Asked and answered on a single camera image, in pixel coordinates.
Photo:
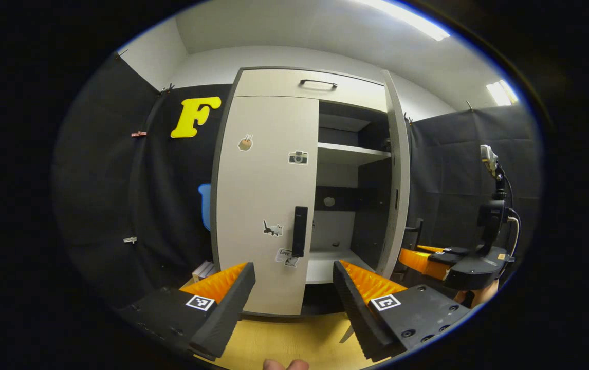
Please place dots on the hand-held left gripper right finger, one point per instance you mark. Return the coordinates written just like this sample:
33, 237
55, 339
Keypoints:
356, 318

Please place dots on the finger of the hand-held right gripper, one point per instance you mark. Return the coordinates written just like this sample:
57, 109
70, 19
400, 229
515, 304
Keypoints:
451, 251
420, 262

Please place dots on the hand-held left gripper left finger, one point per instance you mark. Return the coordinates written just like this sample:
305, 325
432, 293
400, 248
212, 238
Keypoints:
227, 313

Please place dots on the beige cabinet door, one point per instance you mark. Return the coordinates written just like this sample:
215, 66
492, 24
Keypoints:
396, 169
258, 205

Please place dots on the double-door shoe cabinet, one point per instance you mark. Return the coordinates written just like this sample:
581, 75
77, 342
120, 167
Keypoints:
333, 177

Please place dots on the white cabinet shelf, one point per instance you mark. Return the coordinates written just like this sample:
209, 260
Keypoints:
330, 267
346, 153

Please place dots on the beige cabinet drawer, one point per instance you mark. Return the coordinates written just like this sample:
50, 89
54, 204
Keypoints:
274, 85

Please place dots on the white stacked boards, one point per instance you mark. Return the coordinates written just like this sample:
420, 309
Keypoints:
204, 270

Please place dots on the black backdrop cloth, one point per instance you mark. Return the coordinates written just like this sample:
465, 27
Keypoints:
120, 205
448, 169

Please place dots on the white clip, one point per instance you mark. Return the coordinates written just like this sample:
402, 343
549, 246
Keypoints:
130, 240

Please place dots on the small ceiling light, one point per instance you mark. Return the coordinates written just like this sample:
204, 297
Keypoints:
500, 92

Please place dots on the pink clip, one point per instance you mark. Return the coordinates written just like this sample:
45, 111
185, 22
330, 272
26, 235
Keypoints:
139, 134

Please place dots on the black clip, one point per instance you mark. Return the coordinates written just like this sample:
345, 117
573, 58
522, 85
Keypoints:
167, 89

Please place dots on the long ceiling light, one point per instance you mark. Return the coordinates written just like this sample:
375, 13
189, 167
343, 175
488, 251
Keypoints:
412, 18

